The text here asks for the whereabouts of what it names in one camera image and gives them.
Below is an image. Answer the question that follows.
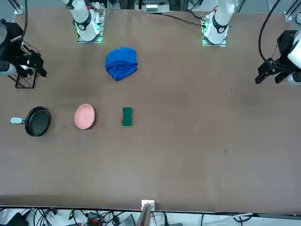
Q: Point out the green and yellow sponge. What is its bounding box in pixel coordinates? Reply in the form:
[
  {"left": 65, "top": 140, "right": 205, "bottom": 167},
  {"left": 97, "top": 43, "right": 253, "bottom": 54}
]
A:
[{"left": 121, "top": 107, "right": 134, "bottom": 129}]

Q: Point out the aluminium camera post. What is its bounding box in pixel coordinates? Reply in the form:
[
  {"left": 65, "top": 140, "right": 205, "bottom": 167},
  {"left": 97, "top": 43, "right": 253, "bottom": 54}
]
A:
[{"left": 137, "top": 199, "right": 156, "bottom": 226}]

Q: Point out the crumpled blue cloth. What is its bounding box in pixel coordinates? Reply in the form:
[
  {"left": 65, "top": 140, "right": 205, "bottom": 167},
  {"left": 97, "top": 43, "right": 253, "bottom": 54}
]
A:
[{"left": 105, "top": 47, "right": 138, "bottom": 82}]

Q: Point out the red and black device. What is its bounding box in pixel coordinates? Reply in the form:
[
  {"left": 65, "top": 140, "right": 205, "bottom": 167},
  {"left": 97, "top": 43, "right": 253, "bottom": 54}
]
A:
[{"left": 86, "top": 212, "right": 104, "bottom": 226}]

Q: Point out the black pan with grey handle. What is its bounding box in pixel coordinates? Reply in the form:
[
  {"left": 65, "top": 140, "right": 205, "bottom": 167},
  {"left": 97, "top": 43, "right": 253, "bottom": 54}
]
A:
[{"left": 10, "top": 105, "right": 51, "bottom": 137}]

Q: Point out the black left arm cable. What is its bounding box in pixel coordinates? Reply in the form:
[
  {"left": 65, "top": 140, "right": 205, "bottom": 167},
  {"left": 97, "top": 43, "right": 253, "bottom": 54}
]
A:
[{"left": 258, "top": 0, "right": 283, "bottom": 62}]

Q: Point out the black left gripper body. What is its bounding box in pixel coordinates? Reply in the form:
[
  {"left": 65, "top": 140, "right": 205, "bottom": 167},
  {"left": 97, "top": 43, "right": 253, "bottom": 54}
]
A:
[{"left": 272, "top": 30, "right": 298, "bottom": 66}]

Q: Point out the short aluminium frame profile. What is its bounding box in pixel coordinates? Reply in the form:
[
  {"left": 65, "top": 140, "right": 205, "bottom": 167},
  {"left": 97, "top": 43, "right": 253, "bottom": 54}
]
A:
[
  {"left": 283, "top": 0, "right": 301, "bottom": 23},
  {"left": 13, "top": 0, "right": 24, "bottom": 15}
]

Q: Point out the flat black box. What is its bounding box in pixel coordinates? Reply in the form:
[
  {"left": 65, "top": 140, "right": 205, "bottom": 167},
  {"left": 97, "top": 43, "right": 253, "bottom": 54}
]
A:
[{"left": 4, "top": 211, "right": 29, "bottom": 226}]

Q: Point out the pink bowl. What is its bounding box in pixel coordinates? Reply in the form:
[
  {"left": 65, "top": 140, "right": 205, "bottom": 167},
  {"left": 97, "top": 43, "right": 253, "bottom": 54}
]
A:
[{"left": 74, "top": 104, "right": 96, "bottom": 129}]

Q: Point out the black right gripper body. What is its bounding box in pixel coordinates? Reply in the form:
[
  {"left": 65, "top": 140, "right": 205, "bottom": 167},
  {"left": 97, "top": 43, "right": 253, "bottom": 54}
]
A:
[{"left": 4, "top": 22, "right": 29, "bottom": 65}]

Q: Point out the black cable on table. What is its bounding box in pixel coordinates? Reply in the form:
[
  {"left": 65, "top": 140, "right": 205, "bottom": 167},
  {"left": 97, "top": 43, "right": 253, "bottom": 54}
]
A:
[{"left": 162, "top": 13, "right": 205, "bottom": 26}]

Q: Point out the white cable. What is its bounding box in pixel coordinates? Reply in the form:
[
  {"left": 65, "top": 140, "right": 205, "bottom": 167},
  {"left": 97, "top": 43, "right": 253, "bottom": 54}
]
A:
[{"left": 211, "top": 212, "right": 254, "bottom": 223}]

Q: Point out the black wire cup rack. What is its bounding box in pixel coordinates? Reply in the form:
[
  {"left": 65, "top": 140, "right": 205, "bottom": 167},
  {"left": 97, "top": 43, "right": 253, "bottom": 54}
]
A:
[{"left": 14, "top": 39, "right": 40, "bottom": 89}]

